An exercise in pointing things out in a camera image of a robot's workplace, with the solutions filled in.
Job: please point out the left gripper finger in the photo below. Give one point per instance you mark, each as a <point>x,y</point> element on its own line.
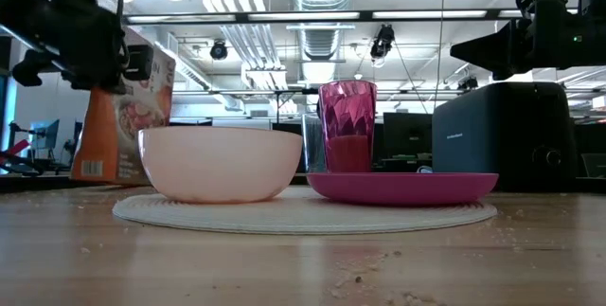
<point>104,76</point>

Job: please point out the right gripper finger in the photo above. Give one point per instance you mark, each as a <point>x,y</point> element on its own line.
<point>502,52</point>

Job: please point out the orange pumpkin cereal box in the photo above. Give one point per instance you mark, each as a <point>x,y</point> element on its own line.
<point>109,140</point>

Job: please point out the pale pink bowl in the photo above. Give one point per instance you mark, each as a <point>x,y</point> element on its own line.
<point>220,168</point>

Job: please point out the magenta plastic plate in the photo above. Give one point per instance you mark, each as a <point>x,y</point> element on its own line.
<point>402,187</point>

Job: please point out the pink faceted tumbler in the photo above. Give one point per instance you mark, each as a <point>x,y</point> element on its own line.
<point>348,126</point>

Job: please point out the clear drinking glass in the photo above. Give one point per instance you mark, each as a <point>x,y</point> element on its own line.
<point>312,145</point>

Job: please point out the black toaster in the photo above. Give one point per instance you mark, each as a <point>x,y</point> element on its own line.
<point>502,135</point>

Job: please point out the background computer monitor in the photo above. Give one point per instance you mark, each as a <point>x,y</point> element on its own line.
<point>45,134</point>

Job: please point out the white round woven placemat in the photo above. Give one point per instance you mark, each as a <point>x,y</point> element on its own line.
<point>303,218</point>

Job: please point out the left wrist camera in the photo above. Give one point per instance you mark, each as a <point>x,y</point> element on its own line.
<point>139,62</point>

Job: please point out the black ceiling-mounted camera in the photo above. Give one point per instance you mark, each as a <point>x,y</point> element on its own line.
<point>468,83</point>
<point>218,50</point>
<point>382,41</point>

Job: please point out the black overhead frame beam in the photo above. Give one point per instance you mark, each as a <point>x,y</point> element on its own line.
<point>303,16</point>

